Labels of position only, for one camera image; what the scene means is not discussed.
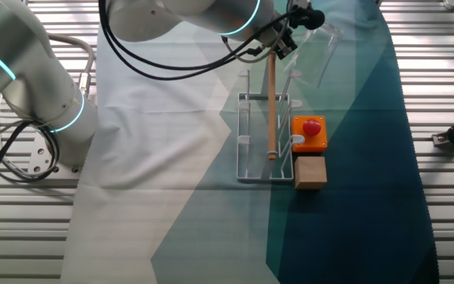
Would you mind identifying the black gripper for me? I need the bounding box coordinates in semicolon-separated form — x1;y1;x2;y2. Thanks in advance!
270;25;299;61

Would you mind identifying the clear glass cup with handle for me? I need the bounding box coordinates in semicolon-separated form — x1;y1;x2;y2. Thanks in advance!
284;21;345;90

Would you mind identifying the orange box red push button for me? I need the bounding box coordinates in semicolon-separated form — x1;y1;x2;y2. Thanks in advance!
290;114;329;154

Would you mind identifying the plain wooden block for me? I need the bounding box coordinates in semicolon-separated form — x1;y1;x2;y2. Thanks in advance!
293;155;329;191

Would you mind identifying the blue green white tablecloth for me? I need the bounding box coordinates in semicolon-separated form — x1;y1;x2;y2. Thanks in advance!
60;0;441;284

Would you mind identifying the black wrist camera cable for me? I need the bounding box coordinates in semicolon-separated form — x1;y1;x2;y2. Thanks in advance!
98;0;326;82

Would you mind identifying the white cup rack wooden handle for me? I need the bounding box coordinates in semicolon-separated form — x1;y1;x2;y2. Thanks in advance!
236;50;306;183

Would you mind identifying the thick grey robot cable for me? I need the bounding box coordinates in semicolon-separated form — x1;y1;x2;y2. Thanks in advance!
47;33;96;99

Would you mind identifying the black looped cable bundle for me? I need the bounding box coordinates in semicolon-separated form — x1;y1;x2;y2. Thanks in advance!
0;120;61;197

